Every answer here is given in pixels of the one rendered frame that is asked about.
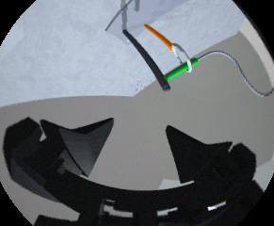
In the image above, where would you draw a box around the orange handle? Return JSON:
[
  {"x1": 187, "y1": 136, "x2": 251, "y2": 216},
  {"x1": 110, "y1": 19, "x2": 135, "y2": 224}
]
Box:
[{"x1": 143, "y1": 24, "x2": 192, "y2": 73}]

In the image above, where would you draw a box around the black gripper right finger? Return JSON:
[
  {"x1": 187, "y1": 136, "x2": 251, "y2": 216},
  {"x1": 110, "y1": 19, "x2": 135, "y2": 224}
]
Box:
[{"x1": 166, "y1": 125, "x2": 232, "y2": 184}]

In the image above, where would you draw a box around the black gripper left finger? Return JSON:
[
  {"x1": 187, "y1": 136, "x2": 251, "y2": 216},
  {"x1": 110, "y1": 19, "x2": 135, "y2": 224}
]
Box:
[{"x1": 40, "y1": 118, "x2": 114, "y2": 177}]

